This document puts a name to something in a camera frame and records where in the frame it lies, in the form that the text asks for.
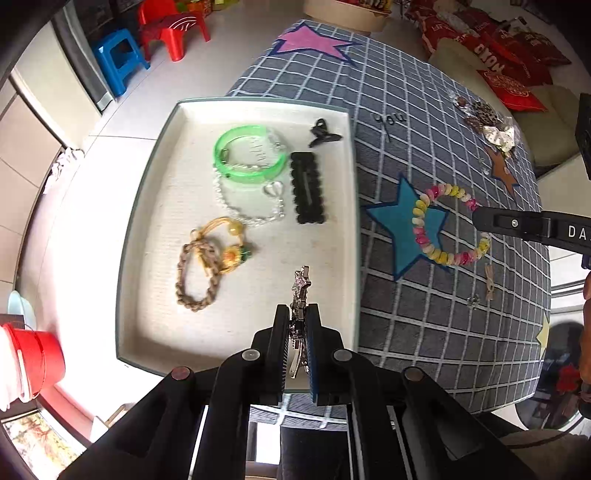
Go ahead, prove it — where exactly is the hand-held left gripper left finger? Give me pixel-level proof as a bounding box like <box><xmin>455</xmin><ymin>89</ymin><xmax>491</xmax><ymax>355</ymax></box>
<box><xmin>60</xmin><ymin>302</ymin><xmax>291</xmax><ymax>480</ymax></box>

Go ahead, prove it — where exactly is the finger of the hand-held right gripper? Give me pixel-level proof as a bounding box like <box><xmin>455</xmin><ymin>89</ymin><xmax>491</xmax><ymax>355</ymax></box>
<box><xmin>472</xmin><ymin>205</ymin><xmax>554</xmax><ymax>241</ymax></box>

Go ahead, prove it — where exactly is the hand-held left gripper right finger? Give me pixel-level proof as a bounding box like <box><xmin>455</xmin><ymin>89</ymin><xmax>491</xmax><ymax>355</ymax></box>
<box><xmin>305</xmin><ymin>302</ymin><xmax>540</xmax><ymax>480</ymax></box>

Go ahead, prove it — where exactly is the white rectangular tray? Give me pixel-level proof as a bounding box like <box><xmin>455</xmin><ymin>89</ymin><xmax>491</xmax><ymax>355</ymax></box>
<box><xmin>115</xmin><ymin>96</ymin><xmax>362</xmax><ymax>398</ymax></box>

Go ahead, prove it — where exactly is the silver star hair clip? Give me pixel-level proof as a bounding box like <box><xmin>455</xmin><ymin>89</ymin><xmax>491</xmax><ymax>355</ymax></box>
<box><xmin>285</xmin><ymin>265</ymin><xmax>312</xmax><ymax>380</ymax></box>

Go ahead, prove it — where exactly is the pastel bead bracelet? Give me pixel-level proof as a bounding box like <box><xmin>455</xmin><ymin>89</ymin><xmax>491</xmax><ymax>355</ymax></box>
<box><xmin>412</xmin><ymin>183</ymin><xmax>492</xmax><ymax>266</ymax></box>

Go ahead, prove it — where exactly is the yellow cord flower bracelet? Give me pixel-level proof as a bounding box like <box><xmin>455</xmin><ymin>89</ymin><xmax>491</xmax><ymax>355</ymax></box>
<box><xmin>191</xmin><ymin>217</ymin><xmax>254</xmax><ymax>277</ymax></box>

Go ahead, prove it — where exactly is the brown braided bracelet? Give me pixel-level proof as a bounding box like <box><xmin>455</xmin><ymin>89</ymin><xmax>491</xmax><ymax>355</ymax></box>
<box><xmin>175</xmin><ymin>240</ymin><xmax>223</xmax><ymax>312</ymax></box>

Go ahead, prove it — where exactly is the clear heart charm bracelet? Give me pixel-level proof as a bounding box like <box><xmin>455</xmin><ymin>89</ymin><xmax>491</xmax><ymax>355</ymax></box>
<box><xmin>213</xmin><ymin>178</ymin><xmax>287</xmax><ymax>227</ymax></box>

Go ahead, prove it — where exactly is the black scalloped hair clip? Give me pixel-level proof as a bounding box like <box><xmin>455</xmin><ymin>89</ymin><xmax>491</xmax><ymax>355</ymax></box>
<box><xmin>290</xmin><ymin>151</ymin><xmax>329</xmax><ymax>225</ymax></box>

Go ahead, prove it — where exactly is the green translucent bangle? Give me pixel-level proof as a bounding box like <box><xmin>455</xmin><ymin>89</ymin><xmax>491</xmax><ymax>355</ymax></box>
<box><xmin>213</xmin><ymin>124</ymin><xmax>288</xmax><ymax>182</ymax></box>

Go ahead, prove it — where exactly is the small black claw clip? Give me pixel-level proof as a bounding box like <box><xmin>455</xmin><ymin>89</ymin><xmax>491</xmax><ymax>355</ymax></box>
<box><xmin>308</xmin><ymin>119</ymin><xmax>343</xmax><ymax>148</ymax></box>

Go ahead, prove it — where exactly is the white dotted scrunchie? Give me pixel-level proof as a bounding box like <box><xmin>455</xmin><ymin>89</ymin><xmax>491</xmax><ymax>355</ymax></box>
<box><xmin>482</xmin><ymin>121</ymin><xmax>516</xmax><ymax>153</ymax></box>

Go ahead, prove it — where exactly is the leopard print scrunchie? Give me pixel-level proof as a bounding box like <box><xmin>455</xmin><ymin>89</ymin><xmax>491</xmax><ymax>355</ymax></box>
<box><xmin>471</xmin><ymin>102</ymin><xmax>499</xmax><ymax>126</ymax></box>

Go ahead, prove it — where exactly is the white washing machine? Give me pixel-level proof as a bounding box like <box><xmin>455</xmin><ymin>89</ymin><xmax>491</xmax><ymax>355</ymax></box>
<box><xmin>536</xmin><ymin>318</ymin><xmax>591</xmax><ymax>432</ymax></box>

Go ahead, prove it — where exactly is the beige sofa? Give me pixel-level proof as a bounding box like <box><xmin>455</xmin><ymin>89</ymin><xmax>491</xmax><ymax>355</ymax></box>
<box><xmin>429</xmin><ymin>39</ymin><xmax>583</xmax><ymax>167</ymax></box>

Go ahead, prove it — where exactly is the red embroidered cushion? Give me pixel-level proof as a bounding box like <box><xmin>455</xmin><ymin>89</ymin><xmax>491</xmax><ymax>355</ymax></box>
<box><xmin>478</xmin><ymin>69</ymin><xmax>548</xmax><ymax>113</ymax></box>

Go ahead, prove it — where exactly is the grey checkered star tablecloth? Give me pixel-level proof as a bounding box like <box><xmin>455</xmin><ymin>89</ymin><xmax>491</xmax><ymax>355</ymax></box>
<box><xmin>226</xmin><ymin>19</ymin><xmax>552</xmax><ymax>430</ymax></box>

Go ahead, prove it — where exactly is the red printed sofa blanket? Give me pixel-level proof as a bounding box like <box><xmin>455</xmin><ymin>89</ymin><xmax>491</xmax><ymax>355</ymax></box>
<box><xmin>406</xmin><ymin>0</ymin><xmax>573</xmax><ymax>88</ymax></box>

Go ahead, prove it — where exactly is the red plastic bucket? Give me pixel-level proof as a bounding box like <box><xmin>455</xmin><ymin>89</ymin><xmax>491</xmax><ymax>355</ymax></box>
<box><xmin>0</xmin><ymin>323</ymin><xmax>66</xmax><ymax>402</ymax></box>

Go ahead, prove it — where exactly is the light blue bowl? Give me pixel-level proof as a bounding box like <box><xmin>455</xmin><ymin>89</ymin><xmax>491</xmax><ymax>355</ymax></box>
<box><xmin>7</xmin><ymin>291</ymin><xmax>38</xmax><ymax>328</ymax></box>

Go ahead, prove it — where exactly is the round cream coffee table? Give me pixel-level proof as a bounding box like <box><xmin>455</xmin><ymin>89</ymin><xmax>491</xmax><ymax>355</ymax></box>
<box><xmin>302</xmin><ymin>0</ymin><xmax>393</xmax><ymax>33</ymax></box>

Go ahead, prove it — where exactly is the white crumpled rag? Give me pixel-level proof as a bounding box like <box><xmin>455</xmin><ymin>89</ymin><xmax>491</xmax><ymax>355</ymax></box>
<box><xmin>51</xmin><ymin>148</ymin><xmax>84</xmax><ymax>181</ymax></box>

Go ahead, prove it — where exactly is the cream drawer cabinet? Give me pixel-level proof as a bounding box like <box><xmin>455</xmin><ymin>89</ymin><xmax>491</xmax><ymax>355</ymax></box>
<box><xmin>0</xmin><ymin>69</ymin><xmax>88</xmax><ymax>287</ymax></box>

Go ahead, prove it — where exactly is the blue plastic stool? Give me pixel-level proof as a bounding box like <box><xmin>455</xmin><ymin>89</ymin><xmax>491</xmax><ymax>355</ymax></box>
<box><xmin>92</xmin><ymin>28</ymin><xmax>151</xmax><ymax>97</ymax></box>

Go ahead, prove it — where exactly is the red plastic chair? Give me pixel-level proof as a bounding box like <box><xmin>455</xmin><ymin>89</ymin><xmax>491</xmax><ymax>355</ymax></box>
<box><xmin>137</xmin><ymin>0</ymin><xmax>211</xmax><ymax>63</ymax></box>

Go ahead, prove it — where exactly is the brown crystal bracelet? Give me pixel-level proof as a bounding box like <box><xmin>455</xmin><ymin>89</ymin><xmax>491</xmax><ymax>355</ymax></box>
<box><xmin>450</xmin><ymin>90</ymin><xmax>476</xmax><ymax>112</ymax></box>

